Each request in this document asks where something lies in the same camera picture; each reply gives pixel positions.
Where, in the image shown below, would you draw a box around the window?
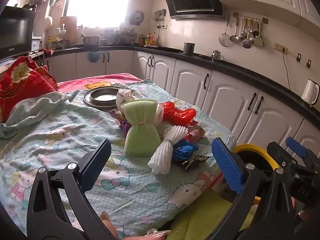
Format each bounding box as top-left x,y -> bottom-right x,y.
64,0 -> 132,29

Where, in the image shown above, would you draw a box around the group of condiment bottles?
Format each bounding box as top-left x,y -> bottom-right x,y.
135,32 -> 158,47

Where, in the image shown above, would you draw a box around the lime green cloth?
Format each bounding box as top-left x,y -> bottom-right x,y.
171,190 -> 255,240

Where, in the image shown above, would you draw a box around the dark foil wrapper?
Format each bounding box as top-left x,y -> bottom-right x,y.
180,155 -> 213,172

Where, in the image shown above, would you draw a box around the red floral pillow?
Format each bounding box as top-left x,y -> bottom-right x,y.
0,56 -> 59,123

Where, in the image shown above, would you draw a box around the white foam net bundle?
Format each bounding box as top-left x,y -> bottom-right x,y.
147,126 -> 188,175

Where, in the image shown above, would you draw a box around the person's right hand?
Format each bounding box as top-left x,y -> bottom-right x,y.
290,196 -> 320,222

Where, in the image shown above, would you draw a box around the person's left hand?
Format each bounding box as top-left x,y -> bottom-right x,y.
99,211 -> 172,240

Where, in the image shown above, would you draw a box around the wire mesh strainer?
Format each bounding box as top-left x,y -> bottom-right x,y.
219,16 -> 230,47

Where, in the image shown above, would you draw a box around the pink blanket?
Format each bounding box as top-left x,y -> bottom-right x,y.
57,73 -> 145,93

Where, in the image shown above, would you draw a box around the white printed plastic bag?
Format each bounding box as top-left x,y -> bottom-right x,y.
115,88 -> 164,127

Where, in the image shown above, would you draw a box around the metal cooking pot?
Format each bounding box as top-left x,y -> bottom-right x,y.
81,32 -> 100,47

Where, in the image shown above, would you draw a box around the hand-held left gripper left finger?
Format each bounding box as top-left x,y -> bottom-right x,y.
26,139 -> 118,240

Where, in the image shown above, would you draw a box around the metal cup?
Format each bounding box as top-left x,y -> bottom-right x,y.
183,42 -> 196,55

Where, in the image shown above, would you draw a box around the pale green spatula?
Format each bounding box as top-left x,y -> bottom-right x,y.
254,21 -> 264,47

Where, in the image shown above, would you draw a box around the wall power outlet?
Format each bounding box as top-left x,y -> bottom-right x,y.
274,42 -> 288,53

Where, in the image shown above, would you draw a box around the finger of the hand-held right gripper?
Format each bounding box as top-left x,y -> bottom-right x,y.
286,137 -> 320,174
266,141 -> 299,178

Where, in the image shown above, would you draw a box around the round metal plate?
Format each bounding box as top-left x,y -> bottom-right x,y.
83,86 -> 130,110

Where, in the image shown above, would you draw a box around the utensil rack rail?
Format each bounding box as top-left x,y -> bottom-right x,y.
233,12 -> 269,25

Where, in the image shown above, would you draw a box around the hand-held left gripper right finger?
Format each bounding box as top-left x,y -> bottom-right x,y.
211,137 -> 303,240

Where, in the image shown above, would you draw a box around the black microwave oven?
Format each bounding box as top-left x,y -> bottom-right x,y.
0,6 -> 35,59

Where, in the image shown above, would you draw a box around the blue plastic bag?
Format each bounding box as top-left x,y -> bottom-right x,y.
173,139 -> 199,162

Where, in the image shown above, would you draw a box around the black power cable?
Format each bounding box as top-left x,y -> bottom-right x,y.
282,51 -> 292,90

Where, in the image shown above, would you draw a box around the white base cabinets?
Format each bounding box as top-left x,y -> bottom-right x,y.
45,50 -> 320,160

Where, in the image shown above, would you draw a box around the black countertop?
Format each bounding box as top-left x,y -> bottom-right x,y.
32,44 -> 320,128

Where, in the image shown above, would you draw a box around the round metal bowl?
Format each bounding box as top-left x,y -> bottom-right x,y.
90,88 -> 123,106

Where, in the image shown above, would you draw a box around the yellow rimmed trash bin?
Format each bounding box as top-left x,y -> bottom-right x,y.
232,144 -> 280,205

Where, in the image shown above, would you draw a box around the blue hanging bin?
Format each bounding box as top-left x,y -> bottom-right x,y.
87,50 -> 102,63

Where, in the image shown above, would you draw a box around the green sponge cloth bundle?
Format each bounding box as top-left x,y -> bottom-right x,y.
122,99 -> 164,157

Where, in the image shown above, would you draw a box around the white electric kettle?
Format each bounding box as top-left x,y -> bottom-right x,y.
301,79 -> 320,108

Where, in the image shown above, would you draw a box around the cartoon cat printed blanket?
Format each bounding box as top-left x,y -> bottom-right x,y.
0,79 -> 237,240

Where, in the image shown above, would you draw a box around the round wall fan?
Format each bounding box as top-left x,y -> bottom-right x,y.
129,10 -> 145,26

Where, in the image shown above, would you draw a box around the row of hanging metal ladles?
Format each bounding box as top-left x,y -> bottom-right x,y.
229,17 -> 256,49

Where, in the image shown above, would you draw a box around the red plastic bag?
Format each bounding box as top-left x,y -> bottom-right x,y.
161,101 -> 199,127

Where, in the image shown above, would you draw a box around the hanging whisk and tools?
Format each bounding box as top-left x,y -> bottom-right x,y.
155,9 -> 167,29

